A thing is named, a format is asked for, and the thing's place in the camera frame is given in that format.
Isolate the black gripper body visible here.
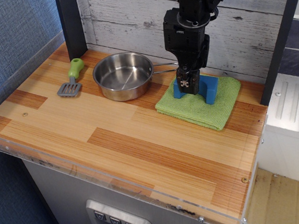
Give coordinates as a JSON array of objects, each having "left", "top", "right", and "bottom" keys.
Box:
[{"left": 163, "top": 8, "right": 210, "bottom": 73}]

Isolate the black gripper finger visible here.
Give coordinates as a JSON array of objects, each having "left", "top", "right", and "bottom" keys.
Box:
[
  {"left": 189, "top": 69, "right": 200, "bottom": 95},
  {"left": 176, "top": 71, "right": 190, "bottom": 93}
]

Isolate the blue arch-shaped wooden handle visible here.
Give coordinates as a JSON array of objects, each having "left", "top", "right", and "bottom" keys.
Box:
[{"left": 173, "top": 75, "right": 219, "bottom": 104}]

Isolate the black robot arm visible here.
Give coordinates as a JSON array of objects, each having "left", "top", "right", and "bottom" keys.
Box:
[{"left": 163, "top": 0, "right": 223, "bottom": 95}]

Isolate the green folded cloth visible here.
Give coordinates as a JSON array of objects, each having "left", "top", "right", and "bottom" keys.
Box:
[{"left": 156, "top": 77, "right": 241, "bottom": 131}]

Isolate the stainless steel pan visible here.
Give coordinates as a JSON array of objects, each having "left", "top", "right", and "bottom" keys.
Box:
[{"left": 91, "top": 48, "right": 183, "bottom": 105}]

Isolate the white ribbed sink unit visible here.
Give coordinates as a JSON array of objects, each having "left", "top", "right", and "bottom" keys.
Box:
[{"left": 257, "top": 74, "right": 299, "bottom": 181}]

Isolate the clear acrylic edge guard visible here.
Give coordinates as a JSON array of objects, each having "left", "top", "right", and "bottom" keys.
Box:
[{"left": 0, "top": 102, "right": 267, "bottom": 224}]

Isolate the silver dispenser panel with buttons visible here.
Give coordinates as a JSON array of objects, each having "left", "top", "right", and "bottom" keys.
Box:
[{"left": 86, "top": 199, "right": 151, "bottom": 224}]

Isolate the grey toy fridge cabinet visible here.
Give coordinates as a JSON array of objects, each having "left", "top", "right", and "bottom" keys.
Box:
[{"left": 24, "top": 160, "right": 241, "bottom": 224}]

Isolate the green handled grey spatula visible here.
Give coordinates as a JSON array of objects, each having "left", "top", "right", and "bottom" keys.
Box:
[{"left": 57, "top": 58, "right": 84, "bottom": 98}]

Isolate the dark right cabinet post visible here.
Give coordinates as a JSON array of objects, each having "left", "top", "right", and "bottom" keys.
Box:
[{"left": 260, "top": 0, "right": 298, "bottom": 106}]

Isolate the dark cabinet post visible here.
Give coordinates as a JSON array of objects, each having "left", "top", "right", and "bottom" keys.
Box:
[
  {"left": 260, "top": 0, "right": 298, "bottom": 106},
  {"left": 55, "top": 0, "right": 87, "bottom": 60}
]

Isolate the dark left cabinet post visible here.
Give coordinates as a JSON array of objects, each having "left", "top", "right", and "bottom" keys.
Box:
[{"left": 55, "top": 0, "right": 87, "bottom": 60}]

